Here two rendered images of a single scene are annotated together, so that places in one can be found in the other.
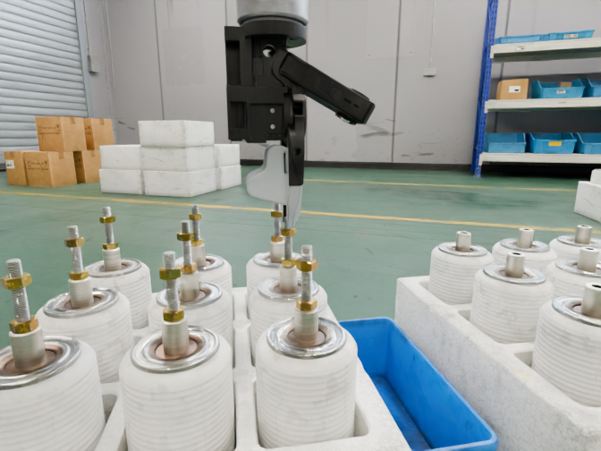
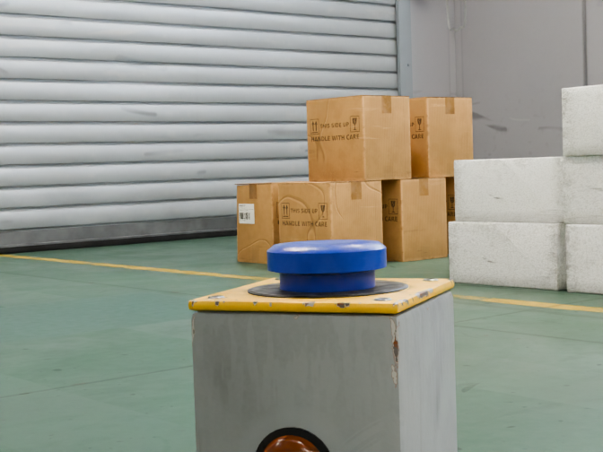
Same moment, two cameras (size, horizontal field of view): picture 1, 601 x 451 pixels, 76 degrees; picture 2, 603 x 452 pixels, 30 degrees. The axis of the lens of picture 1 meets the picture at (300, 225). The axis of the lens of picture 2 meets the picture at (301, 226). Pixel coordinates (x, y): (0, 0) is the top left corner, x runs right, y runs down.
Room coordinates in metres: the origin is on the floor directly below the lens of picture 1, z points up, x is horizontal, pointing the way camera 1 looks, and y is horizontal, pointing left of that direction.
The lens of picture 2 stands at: (-0.02, 0.21, 0.36)
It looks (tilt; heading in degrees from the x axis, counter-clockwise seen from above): 3 degrees down; 31
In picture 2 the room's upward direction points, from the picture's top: 2 degrees counter-clockwise
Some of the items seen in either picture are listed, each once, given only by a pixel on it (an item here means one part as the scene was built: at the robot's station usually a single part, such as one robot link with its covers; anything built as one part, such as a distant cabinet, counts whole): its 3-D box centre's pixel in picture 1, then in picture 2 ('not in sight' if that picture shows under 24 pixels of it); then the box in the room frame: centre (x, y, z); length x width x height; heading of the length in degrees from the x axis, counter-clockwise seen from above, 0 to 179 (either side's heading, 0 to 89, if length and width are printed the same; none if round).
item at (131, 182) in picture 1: (138, 179); (543, 249); (3.15, 1.33, 0.09); 0.39 x 0.39 x 0.18; 72
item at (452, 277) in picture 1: (457, 301); not in sight; (0.61, -0.27, 0.16); 0.10 x 0.10 x 0.18
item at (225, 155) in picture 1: (209, 155); not in sight; (3.41, 0.79, 0.27); 0.39 x 0.39 x 0.18; 73
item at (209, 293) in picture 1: (190, 295); not in sight; (0.43, 0.13, 0.25); 0.08 x 0.08 x 0.01
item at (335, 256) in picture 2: not in sight; (327, 273); (0.30, 0.40, 0.32); 0.04 x 0.04 x 0.02
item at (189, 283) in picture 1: (189, 285); not in sight; (0.43, 0.13, 0.26); 0.02 x 0.02 x 0.03
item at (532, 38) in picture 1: (515, 42); not in sight; (4.32, -2.23, 1.38); 0.50 x 0.38 x 0.11; 162
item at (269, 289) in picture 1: (288, 288); not in sight; (0.45, 0.01, 0.25); 0.08 x 0.08 x 0.01
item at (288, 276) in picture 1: (288, 278); not in sight; (0.45, 0.01, 0.26); 0.02 x 0.02 x 0.03
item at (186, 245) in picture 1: (187, 252); not in sight; (0.43, 0.13, 0.30); 0.01 x 0.01 x 0.08
